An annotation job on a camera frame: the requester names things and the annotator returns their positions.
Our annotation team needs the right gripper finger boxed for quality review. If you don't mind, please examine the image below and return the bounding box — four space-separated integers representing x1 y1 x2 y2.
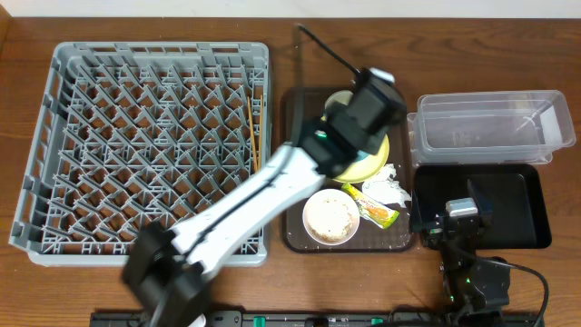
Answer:
467 179 493 218
410 190 422 221

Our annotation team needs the wooden chopstick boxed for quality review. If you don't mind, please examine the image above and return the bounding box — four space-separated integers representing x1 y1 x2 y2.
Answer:
247 95 259 173
257 95 264 170

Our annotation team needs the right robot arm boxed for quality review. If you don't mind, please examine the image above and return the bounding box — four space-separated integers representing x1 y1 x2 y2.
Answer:
410 181 510 326

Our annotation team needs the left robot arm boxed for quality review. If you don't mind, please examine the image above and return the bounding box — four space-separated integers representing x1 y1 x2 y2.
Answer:
122 68 407 326

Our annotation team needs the grey plastic dishwasher rack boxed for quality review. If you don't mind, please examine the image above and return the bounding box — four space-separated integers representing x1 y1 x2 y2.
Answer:
9 42 271 266

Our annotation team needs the green yellow snack wrapper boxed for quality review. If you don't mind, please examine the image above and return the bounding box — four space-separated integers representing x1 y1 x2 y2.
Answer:
341 183 399 229

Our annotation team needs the black plastic bin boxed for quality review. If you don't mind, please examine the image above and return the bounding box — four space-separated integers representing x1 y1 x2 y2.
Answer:
412 163 552 250

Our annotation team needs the yellow plate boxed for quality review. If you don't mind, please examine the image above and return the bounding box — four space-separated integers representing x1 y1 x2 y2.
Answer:
321 90 389 183

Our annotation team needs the crumpled white tissue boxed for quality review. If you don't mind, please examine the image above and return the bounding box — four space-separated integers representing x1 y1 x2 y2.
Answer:
362 163 411 207

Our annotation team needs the white bowl with food residue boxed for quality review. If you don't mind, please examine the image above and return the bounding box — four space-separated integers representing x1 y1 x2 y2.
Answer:
302 189 360 246

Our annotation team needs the clear plastic bin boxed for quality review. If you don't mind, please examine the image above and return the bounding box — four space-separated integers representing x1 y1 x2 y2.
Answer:
408 90 576 167

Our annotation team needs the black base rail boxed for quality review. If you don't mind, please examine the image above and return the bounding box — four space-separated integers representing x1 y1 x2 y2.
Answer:
89 310 546 327

